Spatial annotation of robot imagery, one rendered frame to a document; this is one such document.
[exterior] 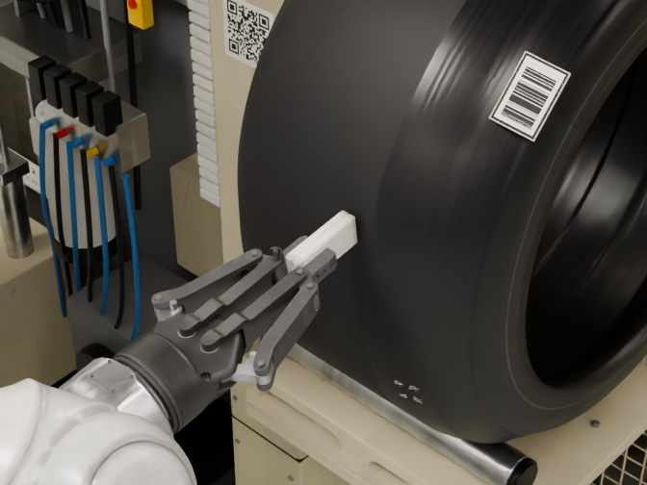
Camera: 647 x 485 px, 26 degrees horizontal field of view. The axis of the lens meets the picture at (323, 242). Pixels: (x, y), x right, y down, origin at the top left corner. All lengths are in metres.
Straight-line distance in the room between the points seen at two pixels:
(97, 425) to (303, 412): 0.76
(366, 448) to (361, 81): 0.49
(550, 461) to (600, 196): 0.31
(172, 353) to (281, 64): 0.30
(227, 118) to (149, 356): 0.58
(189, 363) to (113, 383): 0.06
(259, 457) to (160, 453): 1.09
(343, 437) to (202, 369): 0.49
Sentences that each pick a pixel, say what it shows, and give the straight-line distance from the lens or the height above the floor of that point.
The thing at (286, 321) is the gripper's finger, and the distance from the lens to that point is 1.08.
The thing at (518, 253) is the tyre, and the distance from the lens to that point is 1.16.
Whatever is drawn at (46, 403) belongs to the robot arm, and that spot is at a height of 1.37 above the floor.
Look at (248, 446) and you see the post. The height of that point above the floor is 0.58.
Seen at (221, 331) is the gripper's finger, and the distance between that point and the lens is 1.08.
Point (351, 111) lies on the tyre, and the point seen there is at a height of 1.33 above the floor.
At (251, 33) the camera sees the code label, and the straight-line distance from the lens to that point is 1.49.
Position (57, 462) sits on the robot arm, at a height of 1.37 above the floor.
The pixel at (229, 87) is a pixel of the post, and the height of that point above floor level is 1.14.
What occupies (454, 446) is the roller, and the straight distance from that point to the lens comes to 1.45.
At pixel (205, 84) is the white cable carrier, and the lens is 1.60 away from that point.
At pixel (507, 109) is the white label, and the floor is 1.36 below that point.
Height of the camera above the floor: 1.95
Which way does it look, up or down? 38 degrees down
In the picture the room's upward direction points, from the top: straight up
